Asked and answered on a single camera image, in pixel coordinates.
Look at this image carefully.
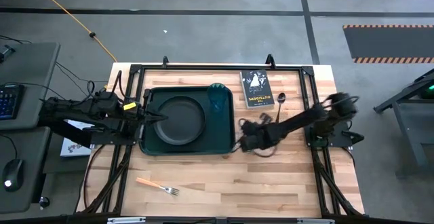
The black round plate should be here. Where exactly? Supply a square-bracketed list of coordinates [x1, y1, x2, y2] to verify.
[153, 96, 207, 146]

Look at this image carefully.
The yellow extension cable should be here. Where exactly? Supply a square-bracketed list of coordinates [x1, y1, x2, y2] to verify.
[28, 0, 119, 63]

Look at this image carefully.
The black mat with striped edge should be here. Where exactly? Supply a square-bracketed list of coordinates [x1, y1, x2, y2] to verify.
[342, 24, 434, 64]

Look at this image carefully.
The silver aluminium bracket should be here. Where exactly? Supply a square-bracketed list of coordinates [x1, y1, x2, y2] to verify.
[106, 217, 147, 224]
[297, 218, 336, 224]

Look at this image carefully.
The grey desk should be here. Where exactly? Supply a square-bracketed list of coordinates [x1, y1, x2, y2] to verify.
[0, 41, 61, 131]
[0, 126, 52, 214]

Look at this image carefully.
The black backlit keyboard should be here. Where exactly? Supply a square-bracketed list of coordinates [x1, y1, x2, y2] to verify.
[0, 83, 26, 121]

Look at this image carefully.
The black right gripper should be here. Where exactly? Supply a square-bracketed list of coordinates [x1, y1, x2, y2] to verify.
[238, 112, 274, 153]

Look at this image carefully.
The fork with wooden handle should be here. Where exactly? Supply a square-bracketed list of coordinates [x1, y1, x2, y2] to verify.
[135, 176, 180, 197]

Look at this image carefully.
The black aluminium table frame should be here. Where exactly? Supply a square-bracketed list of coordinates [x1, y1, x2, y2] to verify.
[76, 53, 366, 224]

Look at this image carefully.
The black mouse cable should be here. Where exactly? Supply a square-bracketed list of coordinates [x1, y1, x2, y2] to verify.
[0, 133, 18, 161]

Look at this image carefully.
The black paperback book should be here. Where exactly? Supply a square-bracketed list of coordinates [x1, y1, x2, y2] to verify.
[239, 69, 275, 110]

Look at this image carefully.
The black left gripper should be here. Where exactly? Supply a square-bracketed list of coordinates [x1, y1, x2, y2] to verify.
[134, 102, 170, 130]

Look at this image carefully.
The white printed booklet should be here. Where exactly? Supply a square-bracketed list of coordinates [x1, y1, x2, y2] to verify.
[60, 119, 96, 158]

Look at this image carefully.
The black equipment stand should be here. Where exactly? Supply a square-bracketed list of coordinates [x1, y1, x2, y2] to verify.
[372, 68, 434, 178]

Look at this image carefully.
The black computer mouse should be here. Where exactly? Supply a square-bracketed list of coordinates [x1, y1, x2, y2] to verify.
[1, 158, 25, 193]

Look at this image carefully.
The blue faceted plastic cup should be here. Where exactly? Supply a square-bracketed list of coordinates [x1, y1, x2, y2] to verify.
[206, 82, 229, 114]

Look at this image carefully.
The black desk clamp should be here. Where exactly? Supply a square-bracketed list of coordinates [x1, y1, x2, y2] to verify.
[0, 44, 16, 64]

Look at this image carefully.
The thin black floor cable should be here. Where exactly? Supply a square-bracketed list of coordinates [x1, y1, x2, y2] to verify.
[54, 61, 109, 83]

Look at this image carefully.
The black spoon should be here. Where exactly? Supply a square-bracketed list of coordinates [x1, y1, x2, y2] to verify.
[275, 92, 287, 124]

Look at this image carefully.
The dark green plastic tray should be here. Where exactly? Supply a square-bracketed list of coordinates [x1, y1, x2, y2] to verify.
[138, 86, 237, 156]

